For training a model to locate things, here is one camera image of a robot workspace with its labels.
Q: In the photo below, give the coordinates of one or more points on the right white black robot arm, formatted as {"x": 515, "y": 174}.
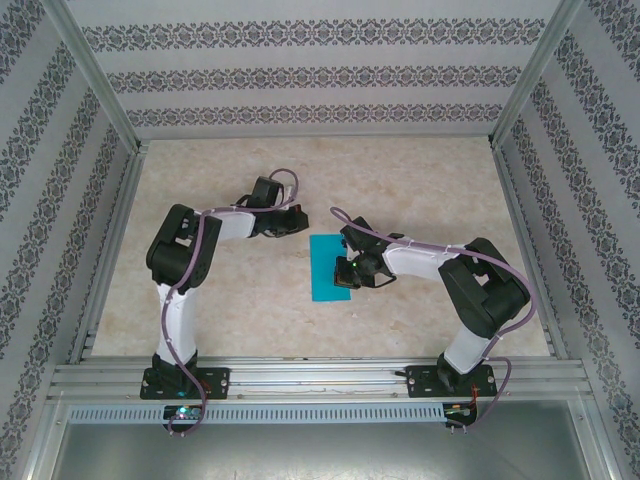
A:
{"x": 500, "y": 305}

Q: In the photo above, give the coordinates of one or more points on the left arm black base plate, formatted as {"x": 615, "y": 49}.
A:
{"x": 220, "y": 382}

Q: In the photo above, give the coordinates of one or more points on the aluminium side rail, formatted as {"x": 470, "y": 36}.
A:
{"x": 528, "y": 250}
{"x": 111, "y": 250}

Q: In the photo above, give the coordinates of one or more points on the teal cloth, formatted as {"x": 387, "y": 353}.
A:
{"x": 322, "y": 270}

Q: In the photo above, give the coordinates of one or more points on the grey metal panel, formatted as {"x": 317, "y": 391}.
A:
{"x": 320, "y": 455}

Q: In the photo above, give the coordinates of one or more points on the aluminium frame post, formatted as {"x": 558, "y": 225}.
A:
{"x": 532, "y": 75}
{"x": 97, "y": 75}

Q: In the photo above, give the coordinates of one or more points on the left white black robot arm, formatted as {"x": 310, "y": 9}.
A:
{"x": 160, "y": 260}

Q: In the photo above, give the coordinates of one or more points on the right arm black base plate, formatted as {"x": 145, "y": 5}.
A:
{"x": 420, "y": 382}

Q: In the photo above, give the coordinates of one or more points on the aluminium mounting rail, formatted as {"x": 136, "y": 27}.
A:
{"x": 320, "y": 375}

